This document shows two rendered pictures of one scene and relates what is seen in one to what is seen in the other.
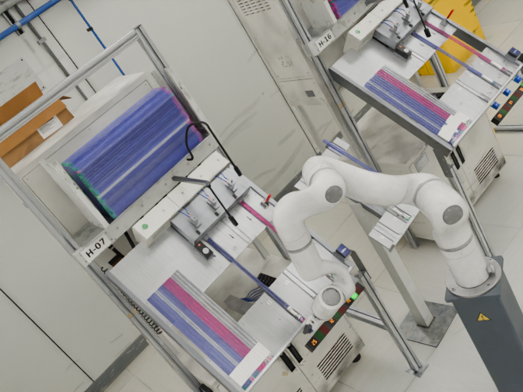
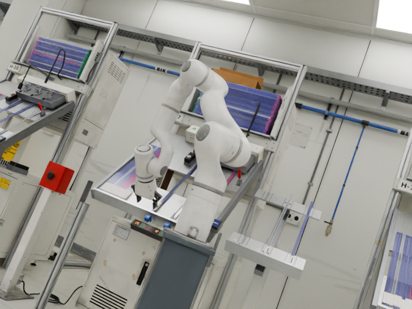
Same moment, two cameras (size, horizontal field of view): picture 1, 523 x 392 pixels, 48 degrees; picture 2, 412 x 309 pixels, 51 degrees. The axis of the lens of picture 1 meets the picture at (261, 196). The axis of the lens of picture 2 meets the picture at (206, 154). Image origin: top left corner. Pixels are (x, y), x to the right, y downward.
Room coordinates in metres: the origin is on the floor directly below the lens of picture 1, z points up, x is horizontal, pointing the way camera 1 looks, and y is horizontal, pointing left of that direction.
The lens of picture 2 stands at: (0.46, -1.56, 0.78)
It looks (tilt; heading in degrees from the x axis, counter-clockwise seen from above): 9 degrees up; 47
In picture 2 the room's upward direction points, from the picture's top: 22 degrees clockwise
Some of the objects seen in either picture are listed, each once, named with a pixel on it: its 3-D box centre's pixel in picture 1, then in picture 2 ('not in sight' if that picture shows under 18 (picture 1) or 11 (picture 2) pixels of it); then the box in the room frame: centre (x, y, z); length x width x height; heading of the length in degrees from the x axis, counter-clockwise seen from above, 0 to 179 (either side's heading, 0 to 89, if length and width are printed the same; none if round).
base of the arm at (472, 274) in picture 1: (464, 258); (197, 214); (1.55, -0.46, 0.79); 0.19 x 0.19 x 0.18
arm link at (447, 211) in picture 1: (446, 217); (213, 157); (1.52, -0.46, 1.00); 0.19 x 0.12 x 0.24; 176
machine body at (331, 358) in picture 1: (258, 346); (163, 287); (2.38, 0.43, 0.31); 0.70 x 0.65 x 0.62; 116
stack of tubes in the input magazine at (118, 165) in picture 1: (135, 151); (236, 106); (2.30, 0.32, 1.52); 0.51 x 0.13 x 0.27; 116
